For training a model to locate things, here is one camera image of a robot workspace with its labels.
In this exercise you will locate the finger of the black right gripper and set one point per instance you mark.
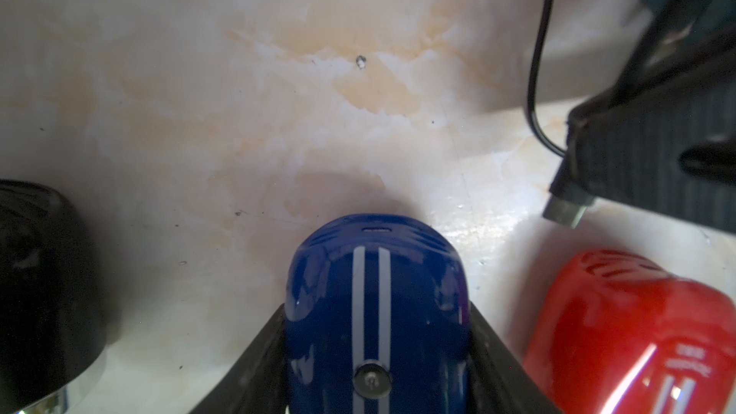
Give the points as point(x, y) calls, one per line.
point(662, 139)

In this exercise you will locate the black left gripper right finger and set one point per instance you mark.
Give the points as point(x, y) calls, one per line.
point(497, 382)

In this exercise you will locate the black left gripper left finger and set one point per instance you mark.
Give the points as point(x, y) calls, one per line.
point(257, 382)

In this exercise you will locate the red electric shaver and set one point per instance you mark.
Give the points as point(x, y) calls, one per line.
point(620, 334)

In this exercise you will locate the blue electric shaver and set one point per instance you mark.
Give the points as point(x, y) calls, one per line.
point(377, 319)

